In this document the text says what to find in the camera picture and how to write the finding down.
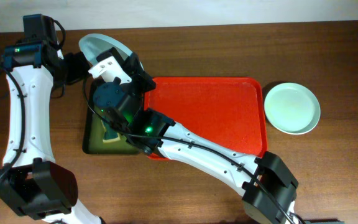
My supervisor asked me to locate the red plastic tray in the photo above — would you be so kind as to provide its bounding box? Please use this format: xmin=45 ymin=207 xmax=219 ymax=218
xmin=144 ymin=77 xmax=268 ymax=157

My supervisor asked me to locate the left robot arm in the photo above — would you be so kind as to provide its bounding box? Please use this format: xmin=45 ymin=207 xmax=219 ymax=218
xmin=0 ymin=14 xmax=103 ymax=224

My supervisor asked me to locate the white plate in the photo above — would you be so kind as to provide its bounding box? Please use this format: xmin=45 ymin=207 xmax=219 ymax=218
xmin=271 ymin=123 xmax=317 ymax=135

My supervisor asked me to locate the green and yellow sponge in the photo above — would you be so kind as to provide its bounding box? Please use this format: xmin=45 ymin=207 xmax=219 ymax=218
xmin=102 ymin=123 xmax=122 ymax=144

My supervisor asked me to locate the dark green tray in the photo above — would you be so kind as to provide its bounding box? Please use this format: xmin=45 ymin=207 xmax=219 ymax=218
xmin=82 ymin=78 xmax=145 ymax=156

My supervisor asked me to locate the pale green plate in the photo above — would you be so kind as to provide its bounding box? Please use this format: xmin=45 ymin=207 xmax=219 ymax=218
xmin=264 ymin=83 xmax=321 ymax=128

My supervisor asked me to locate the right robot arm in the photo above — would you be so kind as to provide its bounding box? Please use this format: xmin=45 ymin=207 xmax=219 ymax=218
xmin=89 ymin=47 xmax=301 ymax=223

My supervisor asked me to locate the light blue plate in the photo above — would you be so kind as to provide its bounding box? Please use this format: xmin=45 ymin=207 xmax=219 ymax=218
xmin=79 ymin=34 xmax=132 ymax=66

